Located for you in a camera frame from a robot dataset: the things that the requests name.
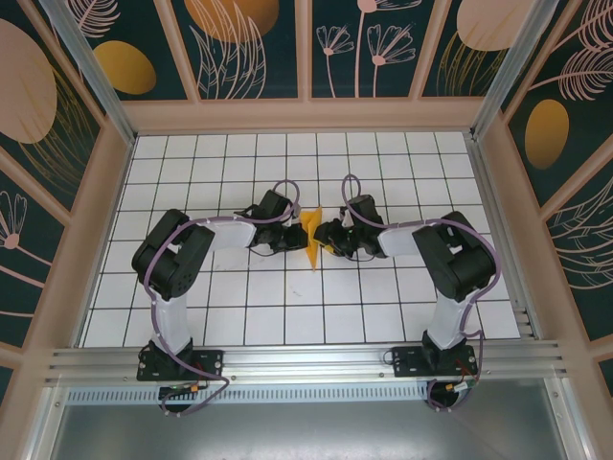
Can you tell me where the yellow cloth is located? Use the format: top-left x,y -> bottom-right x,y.
300,205 -> 336,273

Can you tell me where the grey sheet metal panel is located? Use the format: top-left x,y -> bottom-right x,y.
45,402 -> 569,460

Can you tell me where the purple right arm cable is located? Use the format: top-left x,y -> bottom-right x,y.
340,174 -> 499,414

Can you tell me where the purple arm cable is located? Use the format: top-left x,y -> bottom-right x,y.
143,179 -> 302,418
340,174 -> 499,414

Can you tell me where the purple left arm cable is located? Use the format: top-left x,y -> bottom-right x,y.
143,179 -> 302,418

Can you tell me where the long aluminium mounting rail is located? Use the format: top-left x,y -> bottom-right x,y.
45,338 -> 572,385

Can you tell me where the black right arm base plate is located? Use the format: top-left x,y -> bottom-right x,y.
391,343 -> 479,380

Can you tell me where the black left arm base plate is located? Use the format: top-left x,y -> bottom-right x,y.
136,345 -> 226,383

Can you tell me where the slotted grey cable duct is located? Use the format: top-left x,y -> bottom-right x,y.
66,386 -> 435,404

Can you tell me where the aluminium side rail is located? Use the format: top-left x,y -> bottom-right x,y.
466,133 -> 545,342

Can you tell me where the aluminium frame post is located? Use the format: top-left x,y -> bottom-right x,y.
36,0 -> 138,146
468,0 -> 559,141

